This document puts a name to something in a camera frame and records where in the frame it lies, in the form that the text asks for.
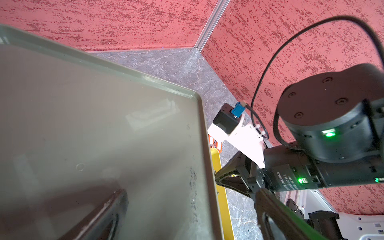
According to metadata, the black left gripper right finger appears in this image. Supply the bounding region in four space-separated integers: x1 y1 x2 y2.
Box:
255 188 325 240

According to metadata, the silver key red tag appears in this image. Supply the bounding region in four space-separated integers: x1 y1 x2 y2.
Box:
209 135 223 153

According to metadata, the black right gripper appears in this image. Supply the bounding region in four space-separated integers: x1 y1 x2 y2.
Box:
215 146 330 197

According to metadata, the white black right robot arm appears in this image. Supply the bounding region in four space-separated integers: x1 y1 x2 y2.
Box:
215 64 384 240

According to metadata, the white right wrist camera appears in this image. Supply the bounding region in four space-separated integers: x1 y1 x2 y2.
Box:
208 102 267 169

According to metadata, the right aluminium corner post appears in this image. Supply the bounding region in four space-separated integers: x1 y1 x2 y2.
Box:
194 0 230 53

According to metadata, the olive three-drawer desk organizer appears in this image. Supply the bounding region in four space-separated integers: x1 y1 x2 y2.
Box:
1 25 224 240

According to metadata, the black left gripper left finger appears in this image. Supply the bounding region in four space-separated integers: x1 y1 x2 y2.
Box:
60 189 129 240

